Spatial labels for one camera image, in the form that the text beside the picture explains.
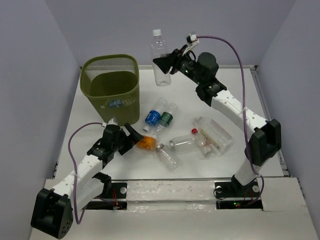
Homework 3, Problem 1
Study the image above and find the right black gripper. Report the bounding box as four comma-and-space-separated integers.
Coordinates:
155, 44, 205, 86

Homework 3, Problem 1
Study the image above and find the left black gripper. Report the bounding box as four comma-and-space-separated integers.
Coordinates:
111, 123, 143, 155

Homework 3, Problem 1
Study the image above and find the clear bottle white cap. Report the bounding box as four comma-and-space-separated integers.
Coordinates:
151, 29, 171, 87

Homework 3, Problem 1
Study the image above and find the orange pill bottle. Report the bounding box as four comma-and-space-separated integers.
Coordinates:
136, 135, 157, 151

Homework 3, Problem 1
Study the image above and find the blue label water bottle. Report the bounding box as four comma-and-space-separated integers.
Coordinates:
142, 97, 168, 132

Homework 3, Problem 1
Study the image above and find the green label water bottle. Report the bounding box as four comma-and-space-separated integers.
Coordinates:
152, 102, 178, 139

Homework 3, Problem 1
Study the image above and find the small clear bottle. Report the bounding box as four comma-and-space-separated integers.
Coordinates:
155, 143, 181, 172

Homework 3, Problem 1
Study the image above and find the clear jar silver rim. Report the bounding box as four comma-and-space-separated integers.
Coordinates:
169, 134, 196, 153

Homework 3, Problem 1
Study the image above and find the large clear plastic bottle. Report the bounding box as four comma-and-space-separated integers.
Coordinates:
193, 116, 235, 155

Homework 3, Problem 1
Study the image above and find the red cap soda bottle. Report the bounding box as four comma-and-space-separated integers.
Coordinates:
191, 128, 219, 160

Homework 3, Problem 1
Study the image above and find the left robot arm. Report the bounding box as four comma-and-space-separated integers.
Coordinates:
30, 119, 144, 240

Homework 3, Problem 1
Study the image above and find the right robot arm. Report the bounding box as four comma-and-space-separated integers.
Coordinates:
152, 48, 282, 196

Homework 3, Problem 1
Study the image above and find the green mesh waste bin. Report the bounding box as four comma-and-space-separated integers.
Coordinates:
79, 54, 140, 126

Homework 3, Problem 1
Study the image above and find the white foam strip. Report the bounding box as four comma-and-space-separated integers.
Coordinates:
126, 180, 217, 203

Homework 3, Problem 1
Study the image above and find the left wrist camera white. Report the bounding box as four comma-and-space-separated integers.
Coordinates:
101, 117, 118, 128

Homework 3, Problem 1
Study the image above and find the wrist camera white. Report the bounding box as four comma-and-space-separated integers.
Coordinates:
101, 117, 118, 128
186, 32, 200, 49

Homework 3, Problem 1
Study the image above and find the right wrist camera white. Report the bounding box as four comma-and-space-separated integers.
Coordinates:
186, 32, 200, 49

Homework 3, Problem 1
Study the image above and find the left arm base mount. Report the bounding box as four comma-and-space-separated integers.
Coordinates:
86, 182, 128, 211

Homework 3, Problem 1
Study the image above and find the aluminium table rail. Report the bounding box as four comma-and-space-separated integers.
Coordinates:
250, 65, 291, 177

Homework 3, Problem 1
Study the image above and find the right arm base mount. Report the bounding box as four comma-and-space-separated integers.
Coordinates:
213, 180, 263, 210

